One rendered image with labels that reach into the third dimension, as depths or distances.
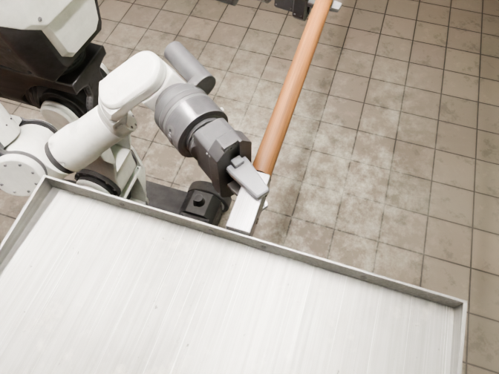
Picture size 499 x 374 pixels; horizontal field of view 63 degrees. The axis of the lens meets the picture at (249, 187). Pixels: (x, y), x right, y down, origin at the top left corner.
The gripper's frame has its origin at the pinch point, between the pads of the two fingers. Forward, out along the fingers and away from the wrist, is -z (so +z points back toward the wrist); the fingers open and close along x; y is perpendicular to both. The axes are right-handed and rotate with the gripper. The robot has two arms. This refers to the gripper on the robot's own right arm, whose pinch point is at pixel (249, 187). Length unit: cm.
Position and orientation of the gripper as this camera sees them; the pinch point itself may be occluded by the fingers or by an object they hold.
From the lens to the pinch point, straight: 54.4
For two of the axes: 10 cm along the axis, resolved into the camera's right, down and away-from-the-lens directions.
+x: 0.0, -5.1, -8.6
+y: 8.0, -5.2, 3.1
